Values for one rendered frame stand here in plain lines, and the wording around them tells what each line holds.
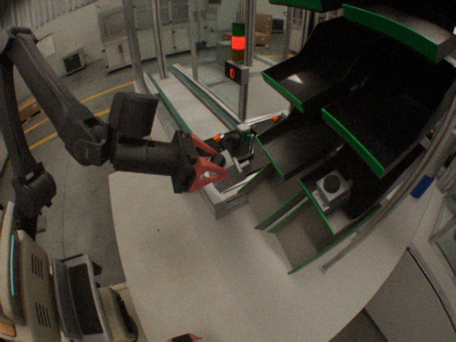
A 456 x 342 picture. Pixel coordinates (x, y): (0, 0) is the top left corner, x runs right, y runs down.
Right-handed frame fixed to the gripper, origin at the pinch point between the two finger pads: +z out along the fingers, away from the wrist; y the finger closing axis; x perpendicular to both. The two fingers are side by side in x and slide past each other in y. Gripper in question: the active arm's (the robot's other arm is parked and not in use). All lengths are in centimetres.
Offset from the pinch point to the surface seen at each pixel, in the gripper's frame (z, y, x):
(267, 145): 12.4, 4.5, -4.0
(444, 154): 90, -21, -42
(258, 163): 28.8, 19.1, 13.0
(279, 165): 12.1, -1.9, -3.5
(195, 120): 19, 62, 24
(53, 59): -358, 773, 224
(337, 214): 15.9, -17.3, -6.5
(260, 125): 39, 41, 8
